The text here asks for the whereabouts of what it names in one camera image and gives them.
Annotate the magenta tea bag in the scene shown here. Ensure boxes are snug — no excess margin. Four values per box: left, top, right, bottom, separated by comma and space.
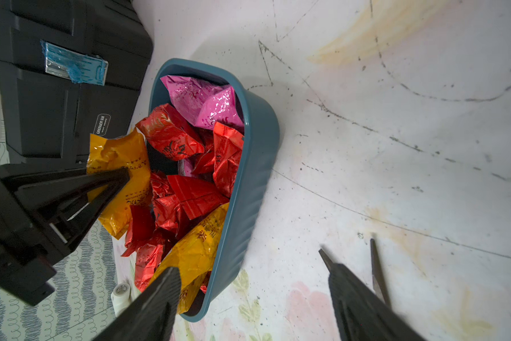
160, 75, 244, 132

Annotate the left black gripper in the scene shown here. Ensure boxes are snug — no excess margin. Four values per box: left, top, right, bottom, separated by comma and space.
0, 166, 115, 306

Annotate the teal plastic storage box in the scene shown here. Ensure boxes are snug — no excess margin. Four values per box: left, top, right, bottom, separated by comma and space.
149, 58, 281, 323

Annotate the pile of red tea bags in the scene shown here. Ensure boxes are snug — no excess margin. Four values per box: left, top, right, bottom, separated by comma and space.
124, 104, 244, 291

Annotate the yellow tea bag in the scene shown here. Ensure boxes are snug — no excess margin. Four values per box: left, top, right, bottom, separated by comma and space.
86, 129, 151, 240
151, 203, 229, 314

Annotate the black plastic toolbox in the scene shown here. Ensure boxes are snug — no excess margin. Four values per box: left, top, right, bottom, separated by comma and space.
0, 1, 153, 164

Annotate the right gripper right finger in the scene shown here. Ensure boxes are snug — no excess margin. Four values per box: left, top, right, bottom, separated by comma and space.
329, 263, 423, 341

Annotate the white roll of tape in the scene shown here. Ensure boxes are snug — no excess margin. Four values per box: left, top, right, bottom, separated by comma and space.
111, 283, 131, 317

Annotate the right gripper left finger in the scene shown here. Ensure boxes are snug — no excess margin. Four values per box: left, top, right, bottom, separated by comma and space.
96, 267, 181, 341

